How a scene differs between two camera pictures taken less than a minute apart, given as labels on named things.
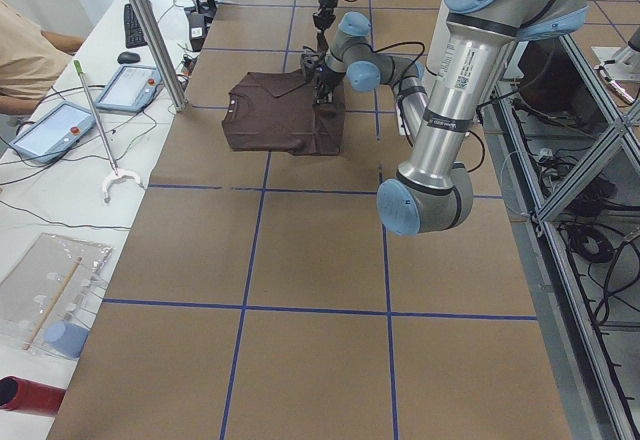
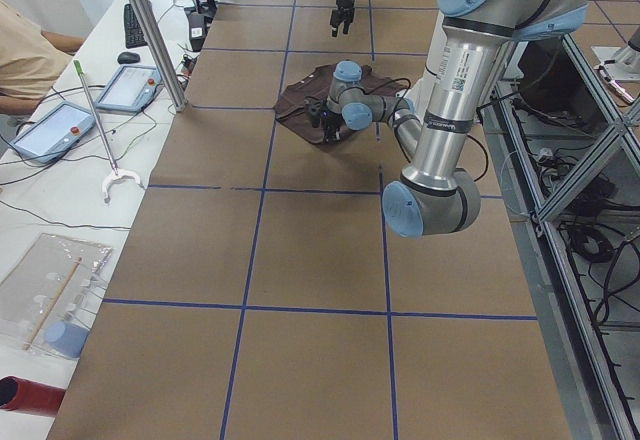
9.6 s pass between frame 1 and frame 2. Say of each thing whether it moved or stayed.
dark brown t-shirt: moved
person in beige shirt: stayed
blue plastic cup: stayed
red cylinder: stayed
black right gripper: moved
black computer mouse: stayed
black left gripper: moved
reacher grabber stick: stayed
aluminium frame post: stayed
